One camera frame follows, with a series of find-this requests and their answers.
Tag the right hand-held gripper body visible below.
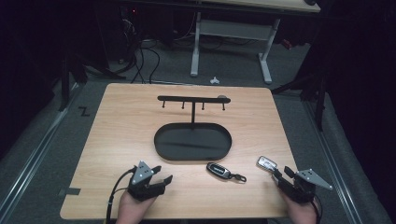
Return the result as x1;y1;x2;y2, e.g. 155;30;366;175
277;168;333;205

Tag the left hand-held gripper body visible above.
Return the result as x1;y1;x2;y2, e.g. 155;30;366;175
127;160;166;203

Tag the silver car key fob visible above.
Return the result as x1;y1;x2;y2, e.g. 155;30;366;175
256;155;278;173

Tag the black key rack with tray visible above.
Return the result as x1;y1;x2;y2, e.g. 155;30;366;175
153;94;233;162

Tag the black car key fob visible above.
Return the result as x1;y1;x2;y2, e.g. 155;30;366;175
205;161;248;184

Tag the person's left hand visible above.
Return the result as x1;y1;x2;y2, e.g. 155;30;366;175
115;189;157;224

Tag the person's right hand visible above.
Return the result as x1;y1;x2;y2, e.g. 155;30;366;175
280;191;319;224

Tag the grey tape strip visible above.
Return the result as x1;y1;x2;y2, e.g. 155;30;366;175
58;187;82;197

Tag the black metal stand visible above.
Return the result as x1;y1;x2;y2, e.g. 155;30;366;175
270;60;329;132
57;49;127;113

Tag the white-legged desk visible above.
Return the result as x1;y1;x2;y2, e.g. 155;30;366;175
190;0;321;86

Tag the left hand-held gripper cable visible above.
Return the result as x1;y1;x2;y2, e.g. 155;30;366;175
105;165;138;224

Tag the metal floor rail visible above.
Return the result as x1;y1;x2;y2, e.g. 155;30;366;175
302;100;364;224
0;88;80;220

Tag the bundle of black floor cables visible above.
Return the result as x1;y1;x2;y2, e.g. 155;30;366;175
117;12;162;85

